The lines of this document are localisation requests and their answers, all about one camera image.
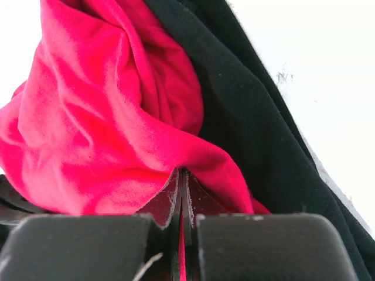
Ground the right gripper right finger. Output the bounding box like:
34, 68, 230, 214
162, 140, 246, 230
182, 171, 357, 280

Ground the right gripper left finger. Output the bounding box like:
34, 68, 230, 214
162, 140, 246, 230
1, 169, 182, 280

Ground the black t shirt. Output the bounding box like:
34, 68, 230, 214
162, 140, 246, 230
0, 0, 375, 281

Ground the red t shirt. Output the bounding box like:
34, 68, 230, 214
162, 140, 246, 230
0, 0, 272, 281

